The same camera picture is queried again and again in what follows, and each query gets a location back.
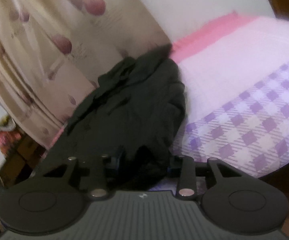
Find cluttered clothes pile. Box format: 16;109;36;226
0;115;26;159

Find pink purple checked bedsheet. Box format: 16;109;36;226
41;11;289;193

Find black jacket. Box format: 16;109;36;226
38;44;186;191

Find floral beige curtain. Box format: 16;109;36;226
0;0;169;147

